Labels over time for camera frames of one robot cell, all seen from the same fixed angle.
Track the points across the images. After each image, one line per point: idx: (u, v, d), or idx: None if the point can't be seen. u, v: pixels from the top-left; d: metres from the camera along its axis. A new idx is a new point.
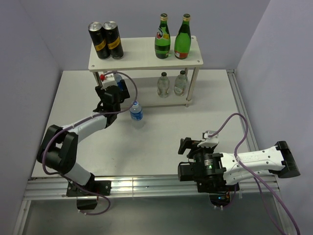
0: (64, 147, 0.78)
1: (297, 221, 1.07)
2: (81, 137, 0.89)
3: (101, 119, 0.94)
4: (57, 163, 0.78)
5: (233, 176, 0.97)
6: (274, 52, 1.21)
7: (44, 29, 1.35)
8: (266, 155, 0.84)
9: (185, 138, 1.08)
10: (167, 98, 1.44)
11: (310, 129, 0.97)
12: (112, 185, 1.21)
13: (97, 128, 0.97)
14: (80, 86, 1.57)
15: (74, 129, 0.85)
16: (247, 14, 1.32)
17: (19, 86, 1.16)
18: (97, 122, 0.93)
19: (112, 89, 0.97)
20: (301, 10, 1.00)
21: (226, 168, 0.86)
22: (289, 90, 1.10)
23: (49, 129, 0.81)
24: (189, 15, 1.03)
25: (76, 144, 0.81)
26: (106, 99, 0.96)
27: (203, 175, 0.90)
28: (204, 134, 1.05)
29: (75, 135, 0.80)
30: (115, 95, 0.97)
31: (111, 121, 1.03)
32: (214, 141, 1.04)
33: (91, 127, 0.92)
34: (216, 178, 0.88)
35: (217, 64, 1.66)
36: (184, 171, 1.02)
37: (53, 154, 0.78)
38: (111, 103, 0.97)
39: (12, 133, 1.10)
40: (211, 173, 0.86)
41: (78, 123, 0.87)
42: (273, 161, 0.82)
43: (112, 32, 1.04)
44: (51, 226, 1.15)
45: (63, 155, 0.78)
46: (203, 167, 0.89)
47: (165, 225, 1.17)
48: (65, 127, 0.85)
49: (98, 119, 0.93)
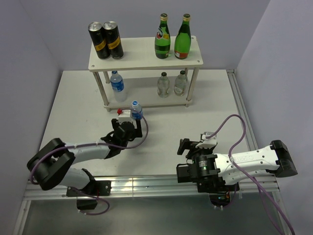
0: (57, 163, 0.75)
1: (297, 221, 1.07)
2: (78, 159, 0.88)
3: (103, 149, 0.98)
4: (42, 178, 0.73)
5: (232, 176, 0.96)
6: (274, 52, 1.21)
7: (44, 29, 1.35)
8: (260, 155, 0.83)
9: (184, 139, 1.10)
10: (167, 98, 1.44)
11: (310, 129, 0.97)
12: (112, 185, 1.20)
13: (95, 156, 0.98)
14: (80, 86, 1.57)
15: (75, 150, 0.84)
16: (247, 14, 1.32)
17: (20, 87, 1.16)
18: (98, 149, 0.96)
19: (126, 125, 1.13)
20: (301, 11, 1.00)
21: (221, 169, 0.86)
22: (289, 90, 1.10)
23: (52, 142, 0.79)
24: (189, 15, 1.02)
25: (70, 166, 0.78)
26: (119, 131, 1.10)
27: (199, 175, 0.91)
28: (202, 135, 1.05)
29: (72, 157, 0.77)
30: (127, 132, 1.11)
31: (112, 154, 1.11)
32: (212, 142, 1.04)
33: (92, 152, 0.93)
34: (212, 178, 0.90)
35: (217, 64, 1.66)
36: (180, 173, 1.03)
37: (44, 167, 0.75)
38: (120, 138, 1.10)
39: (12, 133, 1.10)
40: (205, 174, 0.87)
41: (81, 145, 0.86)
42: (267, 161, 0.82)
43: (112, 32, 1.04)
44: (51, 226, 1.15)
45: (51, 172, 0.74)
46: (198, 169, 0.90)
47: (165, 224, 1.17)
48: (67, 144, 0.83)
49: (100, 148, 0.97)
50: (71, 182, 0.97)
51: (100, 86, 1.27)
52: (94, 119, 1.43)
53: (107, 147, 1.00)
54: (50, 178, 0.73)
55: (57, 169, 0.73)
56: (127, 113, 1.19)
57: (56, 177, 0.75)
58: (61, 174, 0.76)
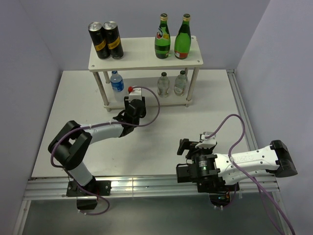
0: (77, 143, 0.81)
1: (297, 221, 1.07)
2: (95, 138, 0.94)
3: (117, 127, 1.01)
4: (64, 158, 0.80)
5: (232, 176, 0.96)
6: (274, 51, 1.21)
7: (44, 28, 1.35)
8: (260, 155, 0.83)
9: (184, 139, 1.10)
10: (167, 98, 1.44)
11: (310, 129, 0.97)
12: (112, 185, 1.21)
13: (111, 134, 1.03)
14: (80, 86, 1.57)
15: (90, 129, 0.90)
16: (247, 14, 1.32)
17: (20, 86, 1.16)
18: (112, 129, 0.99)
19: (137, 102, 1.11)
20: (301, 10, 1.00)
21: (221, 168, 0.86)
22: (289, 89, 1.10)
23: (67, 124, 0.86)
24: (189, 15, 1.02)
25: (88, 145, 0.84)
26: (129, 109, 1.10)
27: (198, 176, 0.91)
28: (201, 135, 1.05)
29: (89, 136, 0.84)
30: (138, 109, 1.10)
31: (126, 131, 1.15)
32: (211, 143, 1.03)
33: (106, 132, 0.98)
34: (212, 178, 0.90)
35: (217, 64, 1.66)
36: (180, 173, 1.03)
37: (65, 148, 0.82)
38: (131, 115, 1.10)
39: (12, 132, 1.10)
40: (205, 175, 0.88)
41: (96, 125, 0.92)
42: (267, 161, 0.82)
43: (112, 32, 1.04)
44: (51, 226, 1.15)
45: (72, 152, 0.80)
46: (198, 169, 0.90)
47: (165, 225, 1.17)
48: (82, 126, 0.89)
49: (115, 126, 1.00)
50: (79, 175, 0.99)
51: (100, 86, 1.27)
52: (94, 119, 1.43)
53: (121, 126, 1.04)
54: (71, 157, 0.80)
55: (77, 148, 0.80)
56: (139, 91, 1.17)
57: (77, 157, 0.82)
58: (81, 152, 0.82)
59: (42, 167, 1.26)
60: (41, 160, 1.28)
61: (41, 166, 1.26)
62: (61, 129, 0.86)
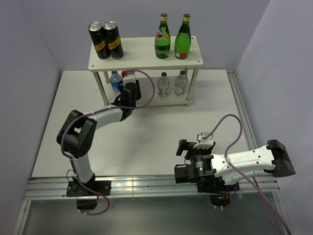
0: (83, 130, 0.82)
1: (297, 221, 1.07)
2: (99, 125, 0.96)
3: (117, 112, 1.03)
4: (75, 146, 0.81)
5: (231, 176, 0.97)
6: (274, 51, 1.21)
7: (44, 29, 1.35)
8: (257, 155, 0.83)
9: (181, 140, 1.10)
10: (167, 98, 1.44)
11: (310, 129, 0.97)
12: (112, 185, 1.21)
13: (113, 120, 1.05)
14: (80, 86, 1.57)
15: (94, 116, 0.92)
16: (247, 14, 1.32)
17: (19, 86, 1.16)
18: (113, 113, 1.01)
19: (130, 85, 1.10)
20: (301, 10, 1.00)
21: (216, 169, 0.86)
22: (289, 89, 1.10)
23: (71, 113, 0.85)
24: (189, 15, 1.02)
25: (94, 130, 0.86)
26: (124, 94, 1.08)
27: (195, 176, 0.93)
28: (198, 136, 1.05)
29: (94, 121, 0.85)
30: (133, 92, 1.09)
31: (126, 115, 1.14)
32: (209, 143, 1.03)
33: (108, 119, 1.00)
34: (208, 178, 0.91)
35: (217, 63, 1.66)
36: (178, 174, 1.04)
37: (73, 137, 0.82)
38: (128, 99, 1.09)
39: (12, 132, 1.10)
40: (202, 175, 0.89)
41: (97, 111, 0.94)
42: (263, 161, 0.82)
43: (112, 32, 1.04)
44: (51, 226, 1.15)
45: (81, 138, 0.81)
46: (195, 169, 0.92)
47: (165, 225, 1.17)
48: (85, 113, 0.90)
49: (115, 110, 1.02)
50: (84, 169, 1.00)
51: (100, 86, 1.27)
52: None
53: (121, 110, 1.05)
54: (82, 144, 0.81)
55: (85, 134, 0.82)
56: (131, 75, 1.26)
57: (86, 142, 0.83)
58: (89, 137, 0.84)
59: (42, 167, 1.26)
60: (42, 160, 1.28)
61: (41, 166, 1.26)
62: (66, 119, 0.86)
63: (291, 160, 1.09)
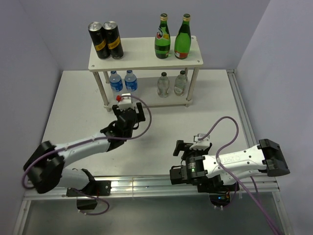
0: (47, 169, 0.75)
1: (297, 222, 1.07)
2: (75, 158, 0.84)
3: (102, 143, 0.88)
4: (36, 183, 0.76)
5: (229, 176, 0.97)
6: (274, 51, 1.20)
7: (44, 28, 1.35)
8: (248, 155, 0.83)
9: (178, 141, 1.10)
10: (167, 98, 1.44)
11: (310, 129, 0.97)
12: (112, 185, 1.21)
13: (98, 150, 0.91)
14: (80, 87, 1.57)
15: (66, 151, 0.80)
16: (247, 14, 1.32)
17: (19, 86, 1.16)
18: (96, 145, 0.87)
19: (129, 114, 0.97)
20: (301, 10, 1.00)
21: (208, 171, 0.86)
22: (289, 89, 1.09)
23: (41, 145, 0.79)
24: (189, 15, 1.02)
25: (62, 168, 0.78)
26: (119, 121, 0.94)
27: (189, 177, 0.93)
28: (194, 137, 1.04)
29: (61, 160, 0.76)
30: (128, 121, 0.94)
31: (115, 145, 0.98)
32: (205, 144, 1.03)
33: (89, 151, 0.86)
34: (201, 180, 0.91)
35: (217, 63, 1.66)
36: (173, 175, 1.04)
37: (36, 173, 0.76)
38: (122, 128, 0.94)
39: (12, 132, 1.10)
40: (195, 176, 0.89)
41: (72, 145, 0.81)
42: (254, 161, 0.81)
43: (112, 32, 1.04)
44: (51, 227, 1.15)
45: (42, 177, 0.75)
46: (188, 171, 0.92)
47: (165, 224, 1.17)
48: (58, 146, 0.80)
49: (99, 142, 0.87)
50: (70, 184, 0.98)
51: (99, 86, 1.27)
52: (94, 119, 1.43)
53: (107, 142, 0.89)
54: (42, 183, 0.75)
55: (47, 174, 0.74)
56: (128, 100, 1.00)
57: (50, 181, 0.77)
58: (54, 176, 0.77)
59: None
60: None
61: None
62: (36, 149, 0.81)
63: (292, 160, 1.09)
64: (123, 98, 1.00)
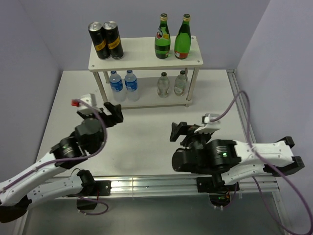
0: None
1: (298, 222, 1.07)
2: (23, 192, 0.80)
3: (47, 172, 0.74)
4: None
5: (231, 176, 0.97)
6: (274, 51, 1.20)
7: (44, 28, 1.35)
8: (278, 149, 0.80)
9: (181, 123, 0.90)
10: (167, 98, 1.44)
11: (310, 129, 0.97)
12: (112, 185, 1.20)
13: (51, 174, 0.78)
14: (80, 87, 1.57)
15: (4, 194, 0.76)
16: (247, 14, 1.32)
17: (19, 86, 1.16)
18: (40, 176, 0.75)
19: (89, 124, 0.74)
20: (301, 9, 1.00)
21: (242, 157, 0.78)
22: (289, 89, 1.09)
23: None
24: (189, 15, 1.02)
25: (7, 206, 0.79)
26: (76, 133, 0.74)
27: (214, 162, 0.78)
28: (205, 118, 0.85)
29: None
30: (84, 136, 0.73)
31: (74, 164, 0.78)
32: (216, 127, 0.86)
33: (33, 183, 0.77)
34: (227, 168, 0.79)
35: (217, 63, 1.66)
36: (189, 159, 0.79)
37: None
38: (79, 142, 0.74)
39: (12, 132, 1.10)
40: (229, 162, 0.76)
41: (9, 186, 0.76)
42: (284, 155, 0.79)
43: (112, 32, 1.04)
44: (50, 227, 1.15)
45: None
46: (216, 154, 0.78)
47: (165, 224, 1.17)
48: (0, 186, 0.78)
49: (42, 172, 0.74)
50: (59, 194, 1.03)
51: (99, 86, 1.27)
52: None
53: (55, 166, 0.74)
54: None
55: None
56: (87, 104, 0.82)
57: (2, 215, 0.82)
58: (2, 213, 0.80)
59: None
60: None
61: None
62: None
63: None
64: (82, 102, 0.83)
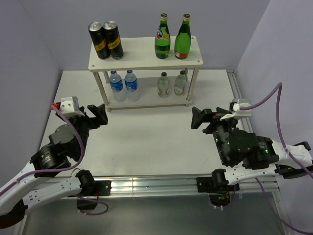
0: None
1: (297, 221, 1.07)
2: (10, 205, 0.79)
3: (29, 183, 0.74)
4: None
5: (236, 176, 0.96)
6: (274, 50, 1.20)
7: (44, 29, 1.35)
8: (302, 152, 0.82)
9: (206, 110, 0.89)
10: (167, 98, 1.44)
11: (310, 129, 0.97)
12: (112, 185, 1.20)
13: (36, 184, 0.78)
14: (80, 87, 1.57)
15: None
16: (247, 14, 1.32)
17: (19, 86, 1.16)
18: (23, 187, 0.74)
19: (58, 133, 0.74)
20: (301, 10, 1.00)
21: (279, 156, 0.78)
22: (289, 89, 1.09)
23: None
24: (189, 15, 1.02)
25: None
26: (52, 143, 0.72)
27: (260, 156, 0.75)
28: (235, 105, 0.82)
29: None
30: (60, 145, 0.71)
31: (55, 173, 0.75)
32: (246, 113, 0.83)
33: (17, 195, 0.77)
34: (263, 165, 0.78)
35: (216, 63, 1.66)
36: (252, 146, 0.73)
37: None
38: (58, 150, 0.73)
39: (12, 132, 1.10)
40: (270, 159, 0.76)
41: None
42: (308, 158, 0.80)
43: (112, 32, 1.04)
44: (50, 227, 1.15)
45: None
46: (261, 150, 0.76)
47: (165, 224, 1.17)
48: None
49: (25, 182, 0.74)
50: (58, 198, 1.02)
51: (99, 86, 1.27)
52: None
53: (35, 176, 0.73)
54: None
55: None
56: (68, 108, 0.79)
57: None
58: None
59: None
60: None
61: None
62: None
63: None
64: (64, 105, 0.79)
